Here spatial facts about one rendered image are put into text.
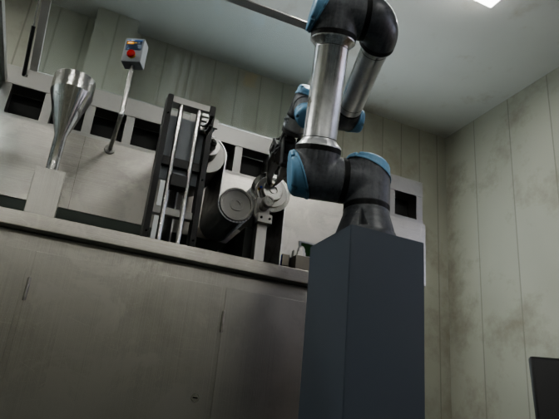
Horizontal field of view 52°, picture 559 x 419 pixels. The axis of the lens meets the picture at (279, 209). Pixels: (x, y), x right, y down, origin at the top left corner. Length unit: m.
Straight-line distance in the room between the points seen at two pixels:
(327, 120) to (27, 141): 1.22
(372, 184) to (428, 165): 4.03
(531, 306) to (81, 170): 3.26
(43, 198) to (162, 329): 0.63
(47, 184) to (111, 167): 0.39
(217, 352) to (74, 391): 0.36
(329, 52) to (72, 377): 0.99
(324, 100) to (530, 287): 3.26
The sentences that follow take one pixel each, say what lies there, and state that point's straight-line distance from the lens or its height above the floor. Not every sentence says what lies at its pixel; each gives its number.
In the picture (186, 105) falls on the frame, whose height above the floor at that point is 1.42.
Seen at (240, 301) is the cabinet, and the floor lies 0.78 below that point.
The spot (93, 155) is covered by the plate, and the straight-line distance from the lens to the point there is 2.27.
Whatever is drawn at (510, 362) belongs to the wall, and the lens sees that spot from 4.55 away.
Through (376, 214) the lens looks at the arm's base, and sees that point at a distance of 1.38.
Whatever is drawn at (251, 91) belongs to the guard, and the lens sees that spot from 2.45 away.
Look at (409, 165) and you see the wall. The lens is 5.29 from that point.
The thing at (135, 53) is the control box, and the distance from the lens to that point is 2.12.
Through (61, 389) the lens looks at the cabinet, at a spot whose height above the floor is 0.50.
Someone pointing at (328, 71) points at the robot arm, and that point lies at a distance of 1.46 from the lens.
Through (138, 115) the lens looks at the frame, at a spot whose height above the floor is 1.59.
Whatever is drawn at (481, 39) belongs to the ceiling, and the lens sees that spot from 4.55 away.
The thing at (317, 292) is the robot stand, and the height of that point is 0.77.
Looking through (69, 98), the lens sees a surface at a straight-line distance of 2.05.
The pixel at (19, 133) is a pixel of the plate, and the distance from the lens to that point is 2.29.
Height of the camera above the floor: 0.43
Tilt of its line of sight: 22 degrees up
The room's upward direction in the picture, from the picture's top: 6 degrees clockwise
